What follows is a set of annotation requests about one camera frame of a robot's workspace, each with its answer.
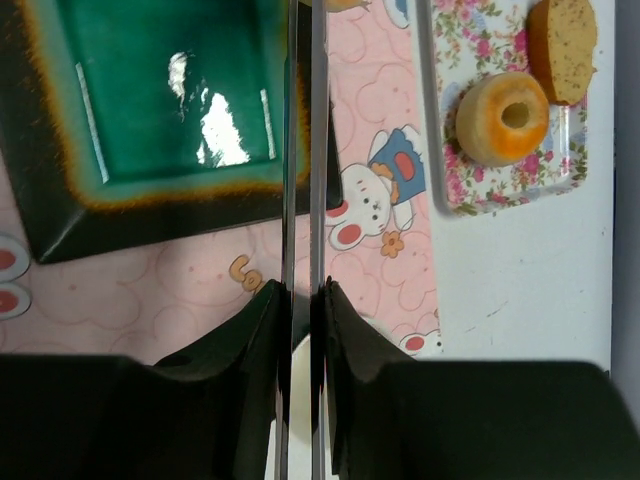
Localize metal tongs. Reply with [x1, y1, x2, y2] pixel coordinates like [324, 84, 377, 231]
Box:
[275, 1, 330, 479]

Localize black and teal square plate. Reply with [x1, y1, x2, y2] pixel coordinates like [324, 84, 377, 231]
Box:
[0, 0, 346, 266]

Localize speckled bread slice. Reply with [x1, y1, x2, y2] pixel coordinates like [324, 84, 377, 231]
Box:
[526, 0, 598, 106]

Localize pink bunny placemat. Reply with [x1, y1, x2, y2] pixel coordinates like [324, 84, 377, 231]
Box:
[1, 1, 439, 363]

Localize ring-shaped donut bread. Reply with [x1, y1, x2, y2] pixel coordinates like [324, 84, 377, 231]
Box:
[455, 72, 550, 167]

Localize floral rectangular tray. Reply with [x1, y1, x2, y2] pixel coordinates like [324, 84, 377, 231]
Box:
[410, 1, 588, 216]

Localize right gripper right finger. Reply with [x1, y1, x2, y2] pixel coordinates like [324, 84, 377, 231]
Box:
[321, 281, 639, 479]

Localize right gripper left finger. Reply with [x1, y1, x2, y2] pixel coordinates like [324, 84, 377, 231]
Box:
[1, 281, 285, 479]

